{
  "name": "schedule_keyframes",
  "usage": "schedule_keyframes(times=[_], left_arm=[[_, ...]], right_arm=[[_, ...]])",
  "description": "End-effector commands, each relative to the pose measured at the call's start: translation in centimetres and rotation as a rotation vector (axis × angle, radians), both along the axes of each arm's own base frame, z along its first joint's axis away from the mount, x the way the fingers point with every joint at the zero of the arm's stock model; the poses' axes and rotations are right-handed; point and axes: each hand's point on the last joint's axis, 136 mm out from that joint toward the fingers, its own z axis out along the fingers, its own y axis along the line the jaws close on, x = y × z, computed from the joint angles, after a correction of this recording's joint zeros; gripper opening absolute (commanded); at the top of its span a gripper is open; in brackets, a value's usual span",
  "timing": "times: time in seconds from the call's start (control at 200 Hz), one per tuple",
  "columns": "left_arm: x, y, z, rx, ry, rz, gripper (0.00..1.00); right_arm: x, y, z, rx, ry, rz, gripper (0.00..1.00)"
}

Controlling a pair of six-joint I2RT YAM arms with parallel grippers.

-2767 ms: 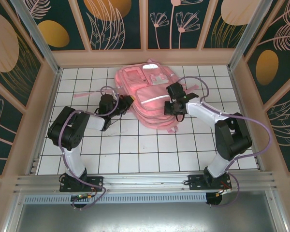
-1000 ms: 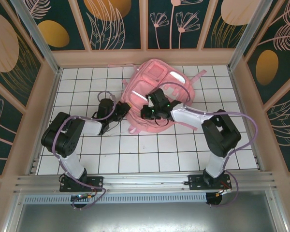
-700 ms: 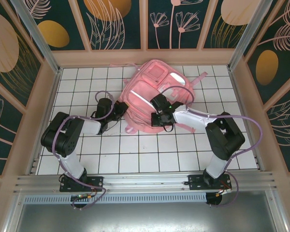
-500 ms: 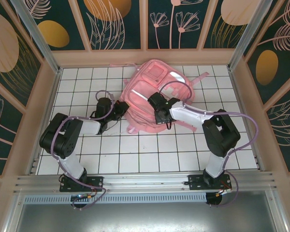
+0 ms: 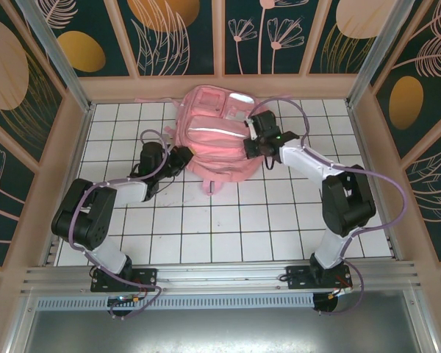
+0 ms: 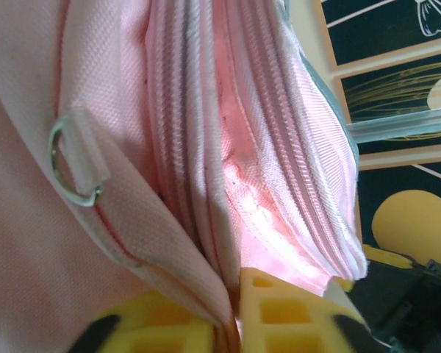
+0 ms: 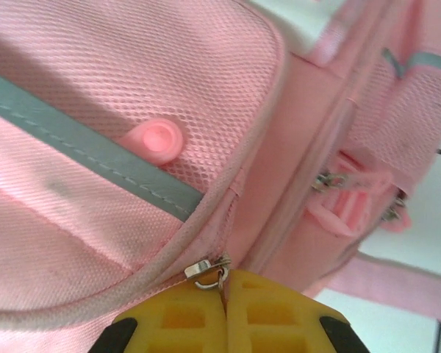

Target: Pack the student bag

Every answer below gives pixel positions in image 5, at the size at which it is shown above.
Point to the pink student backpack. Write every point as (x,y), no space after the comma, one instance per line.
(213,162)

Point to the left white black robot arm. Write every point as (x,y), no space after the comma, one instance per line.
(84,217)

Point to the small circuit board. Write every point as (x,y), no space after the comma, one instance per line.
(123,299)

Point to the grey metal sheet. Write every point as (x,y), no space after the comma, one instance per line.
(220,331)

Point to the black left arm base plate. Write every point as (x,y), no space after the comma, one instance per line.
(147,276)

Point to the aluminium frame post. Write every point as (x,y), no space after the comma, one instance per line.
(59,55)
(375,51)

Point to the aluminium mounting rail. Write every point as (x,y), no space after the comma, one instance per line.
(220,274)

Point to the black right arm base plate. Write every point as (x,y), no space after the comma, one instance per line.
(297,277)

